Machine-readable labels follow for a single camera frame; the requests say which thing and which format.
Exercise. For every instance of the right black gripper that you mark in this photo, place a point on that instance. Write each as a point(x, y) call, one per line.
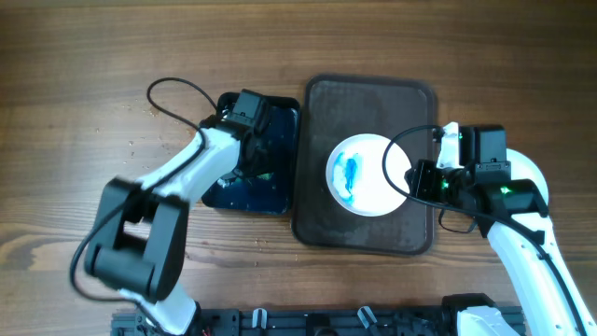
point(421, 187)

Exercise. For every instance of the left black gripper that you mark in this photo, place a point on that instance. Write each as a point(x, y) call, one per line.
point(266, 151)

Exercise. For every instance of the white plate blue stain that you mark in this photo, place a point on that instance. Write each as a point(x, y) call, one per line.
point(363, 173)

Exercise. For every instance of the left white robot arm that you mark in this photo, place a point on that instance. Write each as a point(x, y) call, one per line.
point(138, 241)

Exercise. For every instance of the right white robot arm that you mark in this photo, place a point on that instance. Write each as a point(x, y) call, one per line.
point(508, 200)

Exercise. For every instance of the black water tray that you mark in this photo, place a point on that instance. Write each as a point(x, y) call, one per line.
point(275, 196)

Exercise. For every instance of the brown serving tray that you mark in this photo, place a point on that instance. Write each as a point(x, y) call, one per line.
point(335, 108)

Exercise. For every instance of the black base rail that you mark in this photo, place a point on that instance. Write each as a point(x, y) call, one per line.
point(424, 320)

